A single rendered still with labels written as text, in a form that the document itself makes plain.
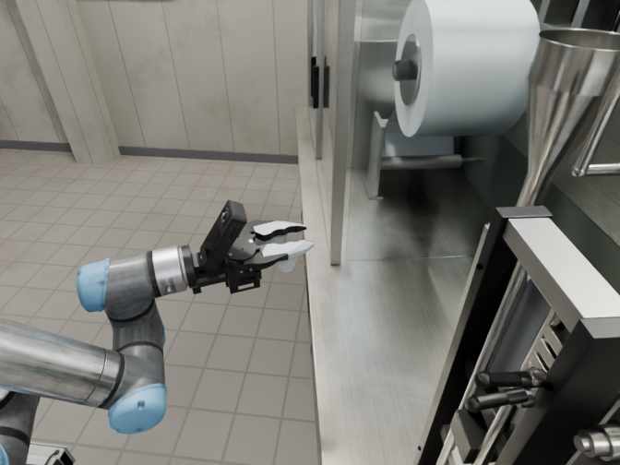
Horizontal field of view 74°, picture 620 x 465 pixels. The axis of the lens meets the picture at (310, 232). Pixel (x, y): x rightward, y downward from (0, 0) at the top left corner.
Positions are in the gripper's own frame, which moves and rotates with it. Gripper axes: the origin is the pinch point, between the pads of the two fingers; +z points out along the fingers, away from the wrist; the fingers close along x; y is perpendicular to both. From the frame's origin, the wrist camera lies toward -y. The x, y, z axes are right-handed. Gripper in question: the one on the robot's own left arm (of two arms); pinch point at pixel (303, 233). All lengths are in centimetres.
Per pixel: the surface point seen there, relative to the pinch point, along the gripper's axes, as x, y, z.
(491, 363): 32.9, -7.7, 11.1
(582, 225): 4, 12, 66
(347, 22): -29.1, -23.8, 17.6
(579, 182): -3, 5, 68
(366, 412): 21.0, 31.1, 7.3
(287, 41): -249, 61, 73
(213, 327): -77, 135, -18
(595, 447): 44.3, -16.8, 8.3
